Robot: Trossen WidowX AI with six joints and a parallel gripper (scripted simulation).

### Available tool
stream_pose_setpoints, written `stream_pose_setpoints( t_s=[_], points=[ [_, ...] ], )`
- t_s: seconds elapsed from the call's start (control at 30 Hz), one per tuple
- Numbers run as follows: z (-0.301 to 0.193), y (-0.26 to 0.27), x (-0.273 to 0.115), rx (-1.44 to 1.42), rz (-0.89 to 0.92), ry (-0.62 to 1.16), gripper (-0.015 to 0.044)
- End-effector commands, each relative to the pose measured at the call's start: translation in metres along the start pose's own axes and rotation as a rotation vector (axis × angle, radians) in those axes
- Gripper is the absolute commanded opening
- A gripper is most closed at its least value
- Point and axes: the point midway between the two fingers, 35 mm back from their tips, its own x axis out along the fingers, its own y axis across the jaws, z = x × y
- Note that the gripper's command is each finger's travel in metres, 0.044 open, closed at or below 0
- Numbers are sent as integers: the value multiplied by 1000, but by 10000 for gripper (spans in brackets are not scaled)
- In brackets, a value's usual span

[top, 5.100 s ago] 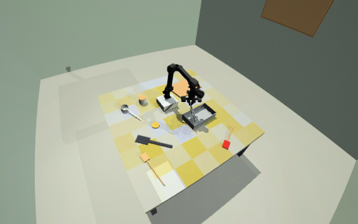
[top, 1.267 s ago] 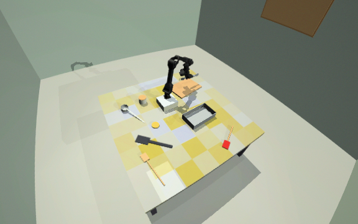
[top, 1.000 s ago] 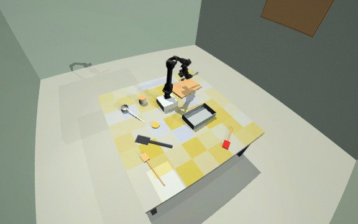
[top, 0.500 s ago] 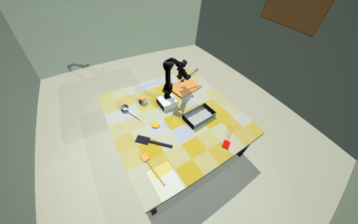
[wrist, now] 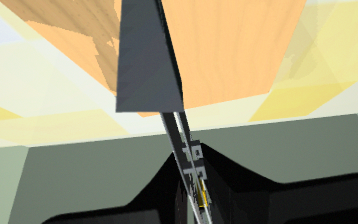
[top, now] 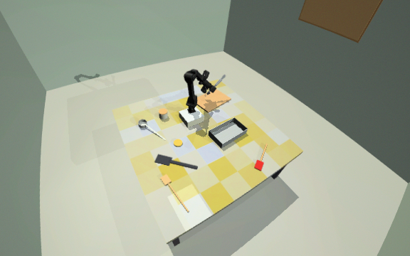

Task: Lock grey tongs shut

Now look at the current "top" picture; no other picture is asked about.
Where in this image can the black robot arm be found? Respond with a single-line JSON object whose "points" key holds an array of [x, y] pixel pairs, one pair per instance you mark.
{"points": [[189, 78]]}

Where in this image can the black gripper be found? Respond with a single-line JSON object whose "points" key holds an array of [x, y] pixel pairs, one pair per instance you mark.
{"points": [[210, 86]]}

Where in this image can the grey spatula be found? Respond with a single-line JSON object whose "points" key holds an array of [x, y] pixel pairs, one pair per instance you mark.
{"points": [[166, 160]]}

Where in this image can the grey cylinder with orange top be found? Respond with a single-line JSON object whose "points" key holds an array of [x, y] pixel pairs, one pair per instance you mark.
{"points": [[163, 113]]}

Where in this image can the light wooden board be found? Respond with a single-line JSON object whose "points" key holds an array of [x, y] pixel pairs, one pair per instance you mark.
{"points": [[212, 101]]}

